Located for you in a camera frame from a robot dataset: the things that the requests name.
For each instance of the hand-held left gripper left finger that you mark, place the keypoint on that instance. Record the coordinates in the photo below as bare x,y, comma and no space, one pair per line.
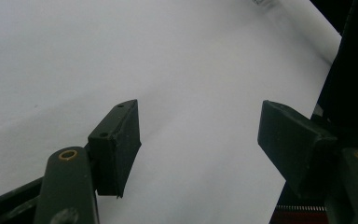
116,149

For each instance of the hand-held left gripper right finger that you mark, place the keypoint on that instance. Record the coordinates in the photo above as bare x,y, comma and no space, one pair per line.
292,146

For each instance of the white board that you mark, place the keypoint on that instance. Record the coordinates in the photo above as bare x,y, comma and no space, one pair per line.
199,62

